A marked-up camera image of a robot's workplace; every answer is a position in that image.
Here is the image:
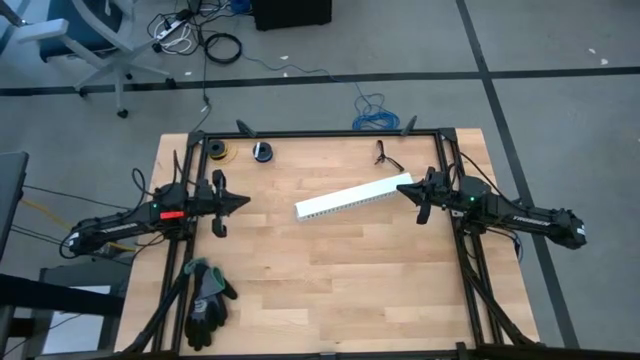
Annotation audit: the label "black white spool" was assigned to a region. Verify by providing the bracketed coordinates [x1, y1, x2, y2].
[251, 141, 274, 164]

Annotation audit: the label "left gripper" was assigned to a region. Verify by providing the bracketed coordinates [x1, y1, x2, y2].
[192, 169, 251, 239]

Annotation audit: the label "grey office chair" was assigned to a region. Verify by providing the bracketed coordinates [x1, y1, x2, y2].
[0, 0, 177, 120]

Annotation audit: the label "grey cart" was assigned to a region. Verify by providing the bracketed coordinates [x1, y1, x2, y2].
[37, 259, 132, 360]

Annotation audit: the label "blue coiled floor cable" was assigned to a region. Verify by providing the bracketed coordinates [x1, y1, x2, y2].
[351, 92, 401, 131]

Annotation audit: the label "black safety glasses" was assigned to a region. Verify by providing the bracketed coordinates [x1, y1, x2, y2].
[373, 139, 405, 173]

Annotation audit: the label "white power strip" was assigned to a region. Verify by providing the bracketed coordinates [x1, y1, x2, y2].
[153, 8, 194, 42]

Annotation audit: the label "black work glove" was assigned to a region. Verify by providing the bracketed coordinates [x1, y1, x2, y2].
[183, 266, 239, 351]
[184, 257, 216, 301]

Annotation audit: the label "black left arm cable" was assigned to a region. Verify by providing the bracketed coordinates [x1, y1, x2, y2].
[130, 149, 185, 201]

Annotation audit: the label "black coiled floor cable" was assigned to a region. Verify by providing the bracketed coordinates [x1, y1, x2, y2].
[203, 32, 244, 65]

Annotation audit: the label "yellow floor cable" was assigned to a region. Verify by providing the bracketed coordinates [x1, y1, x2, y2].
[19, 198, 137, 252]

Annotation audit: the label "black diagonal strut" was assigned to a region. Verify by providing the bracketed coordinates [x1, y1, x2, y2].
[122, 259, 201, 356]
[464, 264, 539, 347]

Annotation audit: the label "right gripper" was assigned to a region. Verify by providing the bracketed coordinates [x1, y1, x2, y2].
[396, 166, 465, 226]

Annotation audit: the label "dark panel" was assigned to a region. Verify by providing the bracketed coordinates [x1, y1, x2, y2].
[0, 151, 30, 261]

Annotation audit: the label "black beam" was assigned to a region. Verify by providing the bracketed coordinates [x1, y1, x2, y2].
[0, 273, 125, 317]

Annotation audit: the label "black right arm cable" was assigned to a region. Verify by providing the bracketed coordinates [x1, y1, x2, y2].
[457, 151, 506, 197]

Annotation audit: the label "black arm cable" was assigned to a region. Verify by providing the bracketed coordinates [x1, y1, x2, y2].
[130, 149, 185, 201]
[457, 151, 506, 197]

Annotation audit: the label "black aluminium table frame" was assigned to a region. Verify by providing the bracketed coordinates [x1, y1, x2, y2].
[117, 127, 541, 360]

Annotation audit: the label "black yellow spool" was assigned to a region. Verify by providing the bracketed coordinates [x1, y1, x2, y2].
[207, 139, 239, 165]

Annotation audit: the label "white slotted cable duct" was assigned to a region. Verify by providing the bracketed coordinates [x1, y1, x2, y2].
[294, 175, 415, 223]

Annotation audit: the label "black box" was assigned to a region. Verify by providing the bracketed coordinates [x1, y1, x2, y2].
[249, 0, 333, 31]

